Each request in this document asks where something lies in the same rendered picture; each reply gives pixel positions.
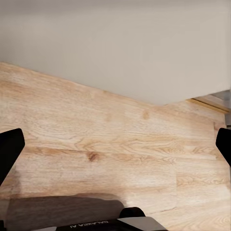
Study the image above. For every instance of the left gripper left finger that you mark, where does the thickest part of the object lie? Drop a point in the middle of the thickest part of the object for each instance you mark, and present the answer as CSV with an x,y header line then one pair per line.
x,y
11,144

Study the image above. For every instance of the fixed window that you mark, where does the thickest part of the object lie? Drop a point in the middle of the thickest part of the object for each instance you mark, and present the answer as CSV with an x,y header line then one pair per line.
x,y
218,101

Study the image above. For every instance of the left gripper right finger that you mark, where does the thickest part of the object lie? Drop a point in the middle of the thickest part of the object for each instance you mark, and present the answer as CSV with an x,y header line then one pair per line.
x,y
223,143

